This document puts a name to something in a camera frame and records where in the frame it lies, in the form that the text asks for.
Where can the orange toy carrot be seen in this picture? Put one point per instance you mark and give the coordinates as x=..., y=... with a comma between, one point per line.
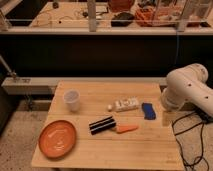
x=119, y=129

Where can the orange bin on shelf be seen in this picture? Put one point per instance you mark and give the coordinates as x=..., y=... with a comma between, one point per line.
x=157, y=17

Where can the black object on shelf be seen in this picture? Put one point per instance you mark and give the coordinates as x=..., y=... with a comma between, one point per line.
x=122, y=19

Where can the black white striped eraser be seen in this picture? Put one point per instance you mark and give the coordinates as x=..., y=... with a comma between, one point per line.
x=102, y=125

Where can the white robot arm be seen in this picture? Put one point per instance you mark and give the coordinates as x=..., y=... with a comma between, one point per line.
x=188, y=84

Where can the metal clamp stand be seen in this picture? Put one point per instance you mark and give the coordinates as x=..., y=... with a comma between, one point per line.
x=12, y=73

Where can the orange plate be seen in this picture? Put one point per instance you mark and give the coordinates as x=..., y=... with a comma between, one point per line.
x=57, y=139

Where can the translucent plastic cup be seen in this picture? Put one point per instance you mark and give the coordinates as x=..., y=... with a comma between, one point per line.
x=72, y=100

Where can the blue cloth piece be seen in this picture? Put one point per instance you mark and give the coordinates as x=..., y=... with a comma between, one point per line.
x=149, y=113

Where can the white plastic bottle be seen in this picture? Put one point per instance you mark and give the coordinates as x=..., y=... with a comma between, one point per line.
x=124, y=105

